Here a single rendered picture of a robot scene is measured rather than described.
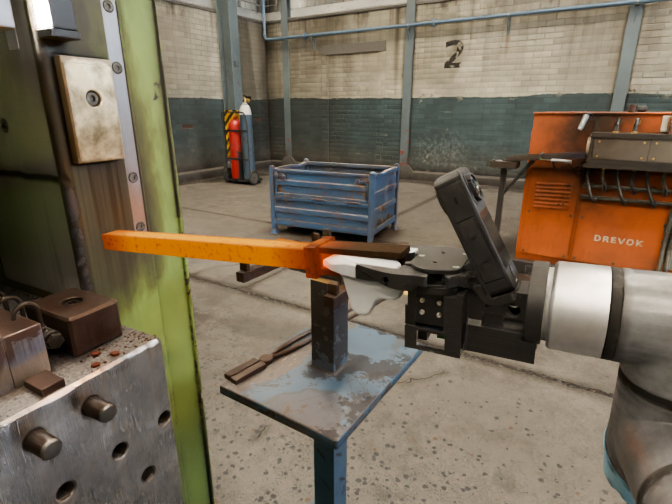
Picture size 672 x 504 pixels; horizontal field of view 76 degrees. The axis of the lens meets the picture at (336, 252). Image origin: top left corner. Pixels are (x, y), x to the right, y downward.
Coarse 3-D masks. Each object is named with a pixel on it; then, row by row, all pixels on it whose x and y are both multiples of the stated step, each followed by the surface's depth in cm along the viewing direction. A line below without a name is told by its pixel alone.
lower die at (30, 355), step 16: (0, 320) 61; (16, 320) 61; (32, 320) 61; (0, 336) 56; (16, 336) 58; (32, 336) 59; (0, 352) 56; (16, 352) 58; (32, 352) 60; (0, 368) 57; (16, 368) 58; (32, 368) 60; (48, 368) 62; (0, 384) 57; (16, 384) 59
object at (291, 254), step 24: (120, 240) 60; (144, 240) 58; (168, 240) 56; (192, 240) 54; (216, 240) 53; (240, 240) 52; (264, 240) 51; (264, 264) 49; (288, 264) 47; (312, 264) 45
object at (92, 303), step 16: (48, 304) 69; (64, 304) 69; (80, 304) 69; (96, 304) 69; (112, 304) 70; (48, 320) 66; (64, 320) 64; (80, 320) 65; (96, 320) 68; (112, 320) 70; (64, 336) 65; (80, 336) 66; (96, 336) 68; (112, 336) 71; (80, 352) 66
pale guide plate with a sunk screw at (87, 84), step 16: (64, 64) 69; (80, 64) 71; (96, 64) 74; (64, 80) 70; (80, 80) 72; (96, 80) 74; (112, 80) 77; (64, 96) 71; (80, 96) 72; (96, 96) 75; (112, 96) 77; (64, 112) 72; (80, 112) 72; (96, 112) 75; (112, 112) 77; (80, 128) 73; (96, 128) 75; (112, 128) 78; (80, 144) 73; (96, 144) 76; (112, 144) 78; (80, 160) 74; (96, 160) 76
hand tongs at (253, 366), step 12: (384, 300) 131; (348, 312) 123; (300, 336) 109; (276, 348) 104; (288, 348) 103; (252, 360) 98; (264, 360) 98; (228, 372) 94; (240, 372) 94; (252, 372) 94
